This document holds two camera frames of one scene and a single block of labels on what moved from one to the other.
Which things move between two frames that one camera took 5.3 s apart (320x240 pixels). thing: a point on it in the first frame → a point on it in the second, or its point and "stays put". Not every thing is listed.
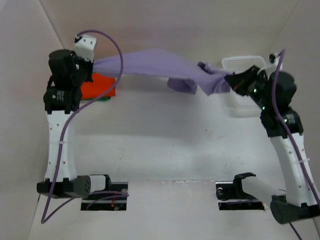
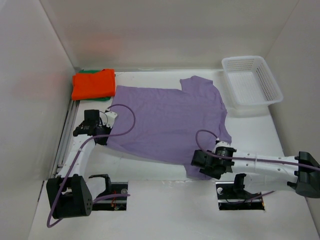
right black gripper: (238, 81) → (211, 173)
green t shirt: (102, 98) stays put
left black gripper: (89, 63) → (103, 141)
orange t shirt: (97, 88) stays put
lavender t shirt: (184, 74) → (169, 125)
